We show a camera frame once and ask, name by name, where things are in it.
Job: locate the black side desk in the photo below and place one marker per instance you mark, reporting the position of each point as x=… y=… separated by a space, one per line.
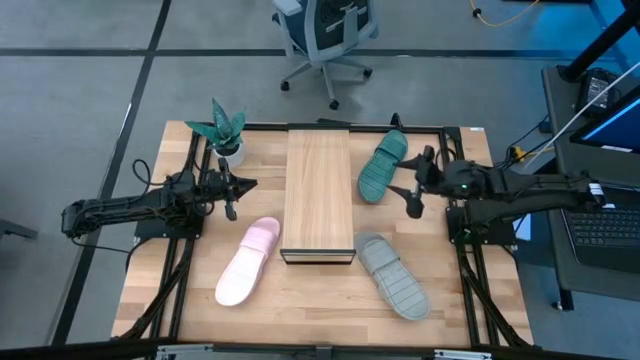
x=557 y=125

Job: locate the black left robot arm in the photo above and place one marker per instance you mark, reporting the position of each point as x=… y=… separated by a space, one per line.
x=125 y=205

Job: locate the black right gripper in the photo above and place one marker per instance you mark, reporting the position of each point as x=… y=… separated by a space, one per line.
x=435 y=180

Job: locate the black aluminium table frame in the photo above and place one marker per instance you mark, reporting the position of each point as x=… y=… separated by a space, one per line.
x=265 y=127

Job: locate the black frame beam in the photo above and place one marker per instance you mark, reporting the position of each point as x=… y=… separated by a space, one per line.
x=75 y=350

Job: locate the black computer monitor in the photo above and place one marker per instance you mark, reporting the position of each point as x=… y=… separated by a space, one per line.
x=620 y=125

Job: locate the black power brick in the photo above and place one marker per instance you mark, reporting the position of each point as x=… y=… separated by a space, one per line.
x=597 y=92

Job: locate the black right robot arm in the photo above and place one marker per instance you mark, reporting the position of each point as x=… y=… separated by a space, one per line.
x=525 y=192

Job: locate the green slipper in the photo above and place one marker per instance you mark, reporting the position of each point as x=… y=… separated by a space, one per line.
x=382 y=167

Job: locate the black laptop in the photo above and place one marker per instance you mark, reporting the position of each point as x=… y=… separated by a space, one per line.
x=605 y=230

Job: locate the pink slipper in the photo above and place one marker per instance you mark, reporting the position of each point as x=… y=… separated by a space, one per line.
x=245 y=270

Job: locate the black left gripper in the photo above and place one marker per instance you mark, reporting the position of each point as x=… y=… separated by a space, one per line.
x=215 y=185

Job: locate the grey furniture leg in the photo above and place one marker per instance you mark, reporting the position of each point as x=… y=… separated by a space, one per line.
x=17 y=230

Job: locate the grey office chair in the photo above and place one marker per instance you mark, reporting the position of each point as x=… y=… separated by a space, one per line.
x=325 y=30

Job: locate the green plant in white pot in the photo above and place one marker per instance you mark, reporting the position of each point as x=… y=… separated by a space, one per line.
x=222 y=132

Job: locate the grey slipper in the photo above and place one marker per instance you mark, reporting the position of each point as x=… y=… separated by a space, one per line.
x=395 y=280

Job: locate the black pole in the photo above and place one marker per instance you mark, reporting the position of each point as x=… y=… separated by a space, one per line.
x=600 y=42

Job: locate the silver aluminium rail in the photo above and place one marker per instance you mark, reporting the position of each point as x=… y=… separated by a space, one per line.
x=185 y=351
x=462 y=355

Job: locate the wooden shelf with black frame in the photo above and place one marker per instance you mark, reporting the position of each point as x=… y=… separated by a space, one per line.
x=317 y=190

